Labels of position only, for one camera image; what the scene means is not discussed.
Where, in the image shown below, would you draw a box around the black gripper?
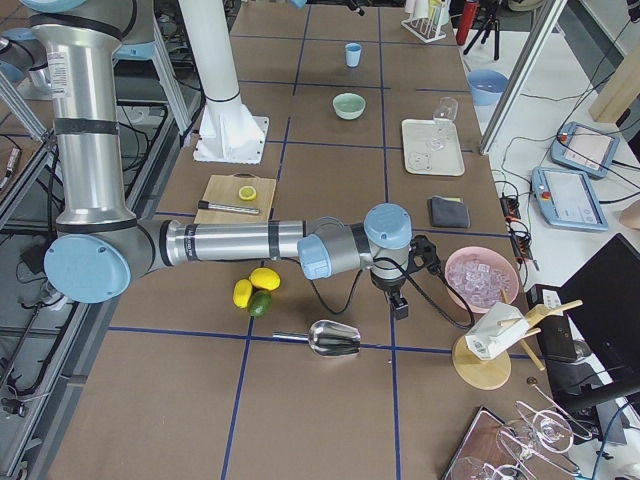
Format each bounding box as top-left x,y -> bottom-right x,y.
370,259 -> 409,319

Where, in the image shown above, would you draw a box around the green bowl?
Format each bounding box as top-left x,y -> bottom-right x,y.
332,92 -> 366,120

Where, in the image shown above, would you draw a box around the light blue plastic cup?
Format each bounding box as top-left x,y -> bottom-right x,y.
344,42 -> 362,68

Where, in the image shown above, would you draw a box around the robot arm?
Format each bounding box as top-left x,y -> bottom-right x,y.
28,1 -> 412,319
1,28 -> 52,100

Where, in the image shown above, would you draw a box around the steel ice scoop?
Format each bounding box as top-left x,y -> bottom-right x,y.
272,319 -> 361,357

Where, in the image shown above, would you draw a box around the clear ice cubes in pink bowl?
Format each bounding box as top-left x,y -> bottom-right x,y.
448,256 -> 517,307

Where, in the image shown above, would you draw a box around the pink bowl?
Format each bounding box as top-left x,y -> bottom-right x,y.
444,245 -> 521,315

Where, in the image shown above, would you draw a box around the blue bowl at edge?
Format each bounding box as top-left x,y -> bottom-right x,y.
467,69 -> 509,106

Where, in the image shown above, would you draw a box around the grey folded cloth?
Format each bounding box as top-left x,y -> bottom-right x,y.
427,196 -> 471,228

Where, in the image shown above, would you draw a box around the white carton on stand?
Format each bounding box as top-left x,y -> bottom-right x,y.
464,302 -> 529,361

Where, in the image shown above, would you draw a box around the round wooden stand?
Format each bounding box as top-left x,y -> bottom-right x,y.
452,300 -> 583,390

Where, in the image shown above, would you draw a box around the green lime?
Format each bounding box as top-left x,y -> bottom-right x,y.
247,290 -> 272,318

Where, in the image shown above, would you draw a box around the large yellow lemon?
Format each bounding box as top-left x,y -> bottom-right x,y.
249,267 -> 281,291

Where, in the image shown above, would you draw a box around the black power strip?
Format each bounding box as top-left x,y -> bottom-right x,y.
500,195 -> 521,220

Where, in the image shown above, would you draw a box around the small yellow lemon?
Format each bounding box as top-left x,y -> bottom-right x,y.
232,279 -> 253,309

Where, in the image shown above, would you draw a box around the cream bear tray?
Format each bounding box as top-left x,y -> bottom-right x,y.
401,119 -> 465,177

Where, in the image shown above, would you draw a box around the lemon half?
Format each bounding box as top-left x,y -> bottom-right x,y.
238,185 -> 258,202

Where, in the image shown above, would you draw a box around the wooden cutting board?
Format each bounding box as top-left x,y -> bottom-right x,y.
195,174 -> 276,224

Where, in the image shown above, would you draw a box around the clear wine glass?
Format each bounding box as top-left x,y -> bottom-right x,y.
428,97 -> 458,151

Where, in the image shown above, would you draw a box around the blue teach pendant near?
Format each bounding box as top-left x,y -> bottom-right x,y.
531,167 -> 608,231

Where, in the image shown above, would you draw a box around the blue teach pendant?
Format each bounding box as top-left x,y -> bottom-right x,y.
531,167 -> 608,231
551,122 -> 620,179

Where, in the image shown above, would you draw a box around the black monitor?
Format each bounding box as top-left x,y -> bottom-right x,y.
557,233 -> 639,413

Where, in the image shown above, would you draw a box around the blue teach pendant far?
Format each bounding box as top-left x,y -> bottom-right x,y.
551,122 -> 620,179

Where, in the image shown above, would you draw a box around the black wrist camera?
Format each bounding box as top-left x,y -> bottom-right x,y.
408,235 -> 443,276

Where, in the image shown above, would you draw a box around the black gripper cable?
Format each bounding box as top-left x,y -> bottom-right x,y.
308,259 -> 476,331

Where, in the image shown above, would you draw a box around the steel knife handle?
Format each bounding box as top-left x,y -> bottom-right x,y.
198,200 -> 260,215

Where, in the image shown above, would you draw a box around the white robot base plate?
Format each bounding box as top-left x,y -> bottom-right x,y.
193,100 -> 269,165

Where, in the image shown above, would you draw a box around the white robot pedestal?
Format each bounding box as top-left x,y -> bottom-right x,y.
179,0 -> 240,103

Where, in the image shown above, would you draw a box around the white wire rack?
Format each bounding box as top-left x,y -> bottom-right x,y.
401,0 -> 450,43

